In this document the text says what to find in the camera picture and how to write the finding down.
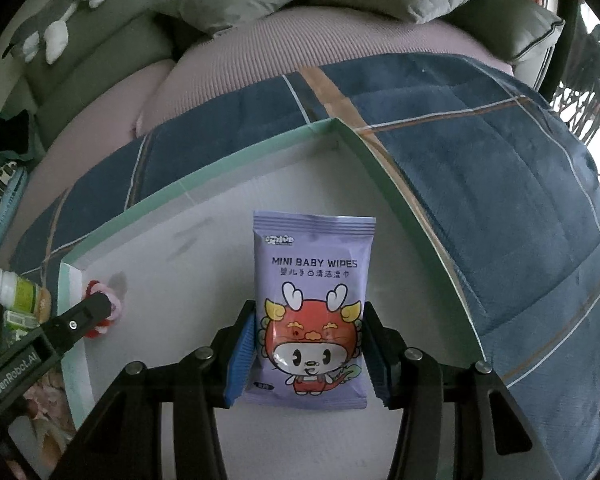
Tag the green sofa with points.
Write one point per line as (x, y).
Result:
(90, 45)

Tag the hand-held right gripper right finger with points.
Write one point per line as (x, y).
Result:
(380, 367)

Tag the white-capped green label bottle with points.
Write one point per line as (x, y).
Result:
(15, 290)

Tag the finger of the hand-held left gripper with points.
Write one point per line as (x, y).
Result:
(82, 322)

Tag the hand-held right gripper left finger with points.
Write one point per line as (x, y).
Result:
(239, 362)

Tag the grey sofa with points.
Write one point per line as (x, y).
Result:
(240, 60)

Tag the black metal rack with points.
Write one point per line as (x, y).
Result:
(587, 80)

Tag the pink and red chenille flower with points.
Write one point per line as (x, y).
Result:
(104, 294)

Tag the blue plaid blanket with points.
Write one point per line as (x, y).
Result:
(505, 200)

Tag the dark-piped grey cushion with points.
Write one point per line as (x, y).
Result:
(515, 35)

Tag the purple baby wipes packet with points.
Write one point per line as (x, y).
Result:
(311, 310)

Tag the green-edged white cardboard box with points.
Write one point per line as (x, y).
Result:
(190, 270)

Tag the grey and white plush toy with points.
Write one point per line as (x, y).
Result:
(65, 15)

